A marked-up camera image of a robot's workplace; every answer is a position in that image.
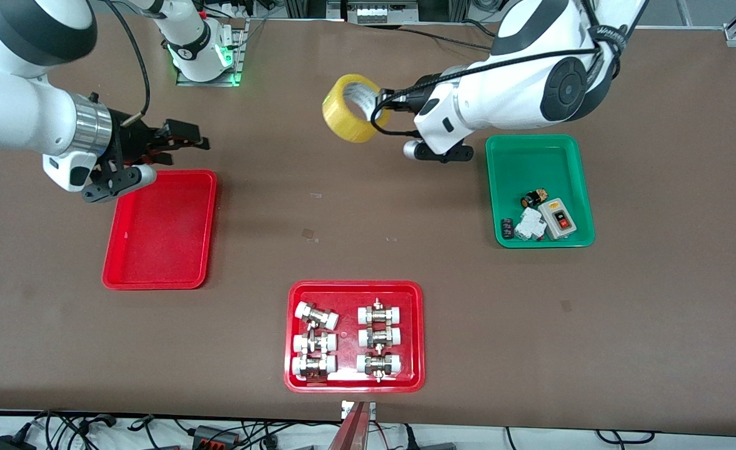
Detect yellow packing tape roll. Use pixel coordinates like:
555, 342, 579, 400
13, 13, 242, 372
322, 74, 391, 144

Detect empty red plastic tray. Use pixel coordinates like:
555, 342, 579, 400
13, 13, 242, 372
101, 170, 218, 291

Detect green plastic tray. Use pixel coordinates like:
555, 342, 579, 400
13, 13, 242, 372
485, 134, 595, 249

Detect red tray holding fittings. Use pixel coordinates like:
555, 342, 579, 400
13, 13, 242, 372
284, 280, 425, 393

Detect white power strip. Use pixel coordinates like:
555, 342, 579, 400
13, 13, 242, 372
346, 2, 420, 24

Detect white circuit breaker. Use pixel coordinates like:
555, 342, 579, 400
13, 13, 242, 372
514, 208, 545, 242

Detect white capped metal pipe fitting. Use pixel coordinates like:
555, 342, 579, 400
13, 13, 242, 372
357, 299, 403, 326
356, 352, 402, 383
358, 326, 402, 349
295, 301, 339, 331
292, 331, 337, 354
291, 354, 337, 382

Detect red metal bar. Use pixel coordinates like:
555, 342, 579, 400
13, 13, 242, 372
327, 402, 372, 450

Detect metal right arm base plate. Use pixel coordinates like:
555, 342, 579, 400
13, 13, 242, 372
176, 19, 247, 87

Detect black cable on table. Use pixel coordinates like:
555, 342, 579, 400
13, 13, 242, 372
398, 25, 497, 51

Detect grey switch box red button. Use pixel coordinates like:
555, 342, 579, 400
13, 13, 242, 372
539, 197, 576, 241

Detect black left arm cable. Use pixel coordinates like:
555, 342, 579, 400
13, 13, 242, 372
370, 0, 640, 137

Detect silver metal bracket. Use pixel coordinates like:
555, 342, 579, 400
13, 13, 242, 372
341, 400, 377, 421

